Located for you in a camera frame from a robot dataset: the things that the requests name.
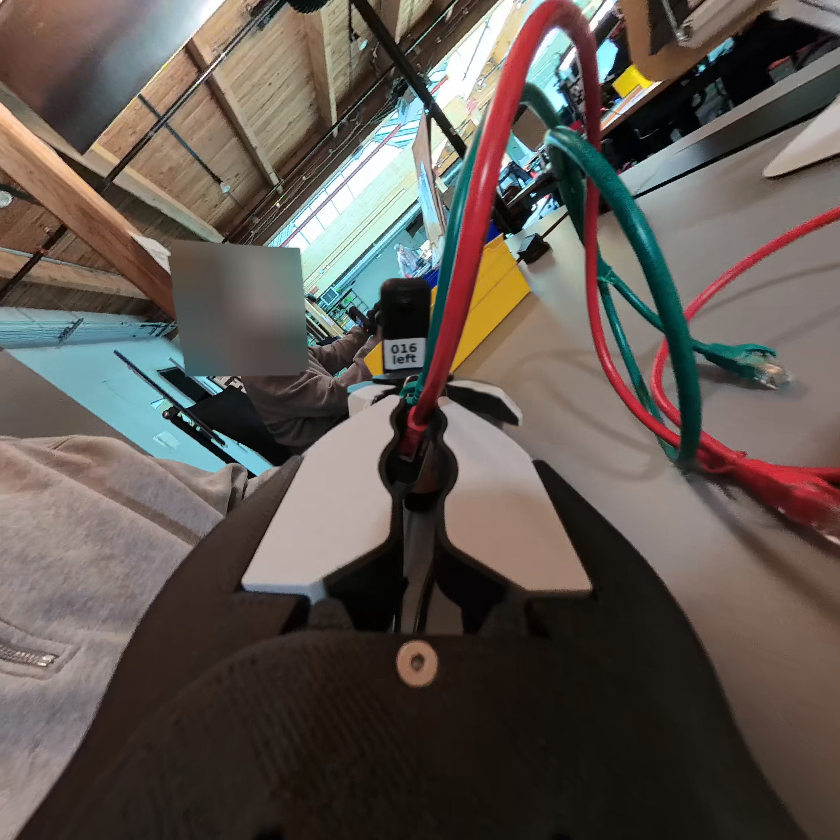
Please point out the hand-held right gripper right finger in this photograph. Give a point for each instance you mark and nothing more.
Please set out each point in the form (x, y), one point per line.
(512, 518)

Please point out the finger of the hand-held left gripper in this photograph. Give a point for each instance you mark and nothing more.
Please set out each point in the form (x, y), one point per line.
(364, 400)
(489, 401)

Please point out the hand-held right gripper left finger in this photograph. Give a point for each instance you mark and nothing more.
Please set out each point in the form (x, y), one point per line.
(321, 512)

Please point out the yellow plastic bin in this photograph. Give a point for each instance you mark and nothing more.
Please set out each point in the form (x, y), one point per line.
(499, 282)

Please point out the small black box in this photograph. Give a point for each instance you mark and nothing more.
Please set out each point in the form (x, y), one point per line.
(533, 249)

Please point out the wooden beam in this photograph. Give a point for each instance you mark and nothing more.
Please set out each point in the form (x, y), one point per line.
(79, 203)

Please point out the black metal frame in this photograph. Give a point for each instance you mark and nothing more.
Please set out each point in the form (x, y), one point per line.
(223, 413)

